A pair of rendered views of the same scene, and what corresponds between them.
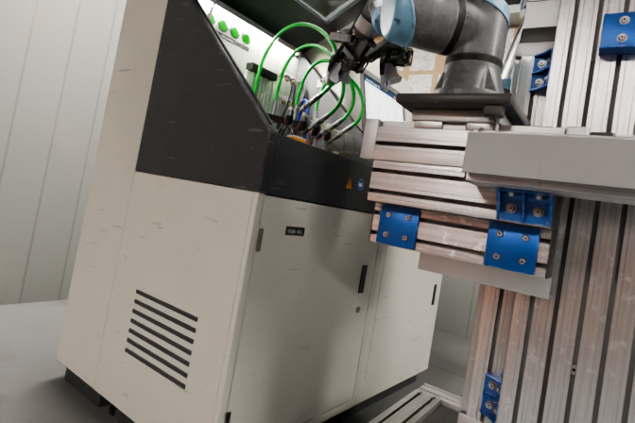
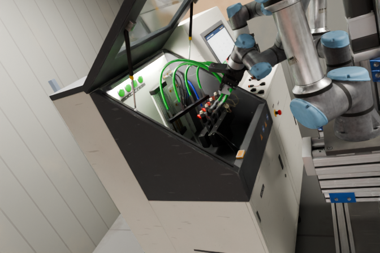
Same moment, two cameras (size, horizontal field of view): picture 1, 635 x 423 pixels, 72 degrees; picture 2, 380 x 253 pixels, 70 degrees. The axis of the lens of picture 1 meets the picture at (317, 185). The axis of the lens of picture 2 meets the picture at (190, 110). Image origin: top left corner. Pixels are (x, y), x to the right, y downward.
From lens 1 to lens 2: 0.91 m
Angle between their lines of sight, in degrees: 22
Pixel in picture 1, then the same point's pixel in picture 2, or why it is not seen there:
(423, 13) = (331, 115)
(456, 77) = (356, 129)
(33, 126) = (30, 175)
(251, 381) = not seen: outside the picture
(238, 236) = (247, 221)
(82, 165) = (67, 168)
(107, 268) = (165, 243)
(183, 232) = (207, 223)
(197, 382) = not seen: outside the picture
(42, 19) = not seen: outside the picture
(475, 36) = (358, 103)
